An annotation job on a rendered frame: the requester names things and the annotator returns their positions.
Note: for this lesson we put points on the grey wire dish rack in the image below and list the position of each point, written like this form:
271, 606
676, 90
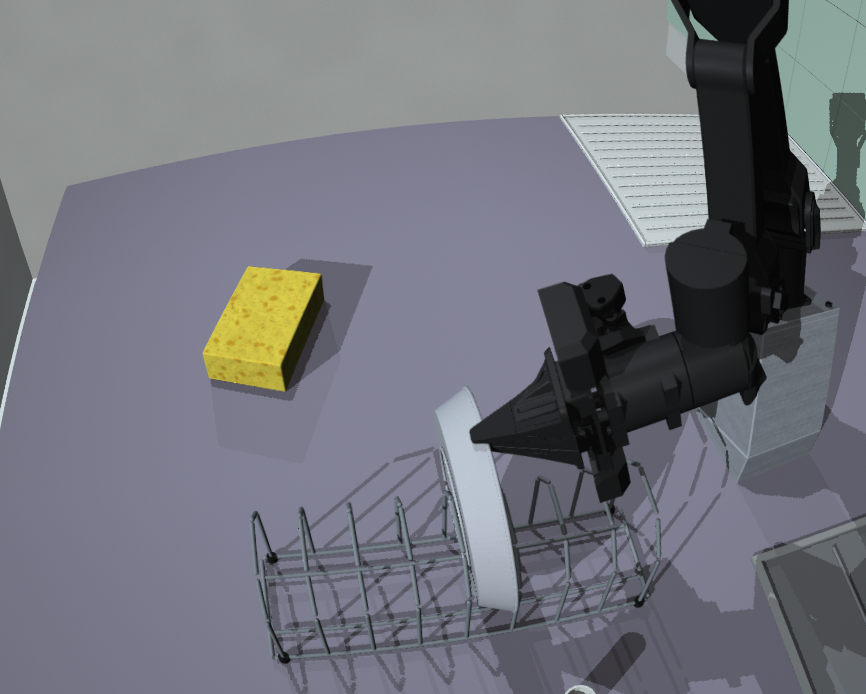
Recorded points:
273, 558

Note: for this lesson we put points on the yellow sponge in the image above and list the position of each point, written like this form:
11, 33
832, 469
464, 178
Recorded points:
264, 328

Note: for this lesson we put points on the white ribbed draining mat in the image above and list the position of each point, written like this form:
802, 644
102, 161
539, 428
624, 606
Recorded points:
653, 167

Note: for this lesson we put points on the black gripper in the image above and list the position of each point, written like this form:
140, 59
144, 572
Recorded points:
641, 384

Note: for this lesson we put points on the white round plate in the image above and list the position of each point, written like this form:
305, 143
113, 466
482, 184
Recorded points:
469, 471

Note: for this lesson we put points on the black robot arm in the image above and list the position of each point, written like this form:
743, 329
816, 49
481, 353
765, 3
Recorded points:
708, 268

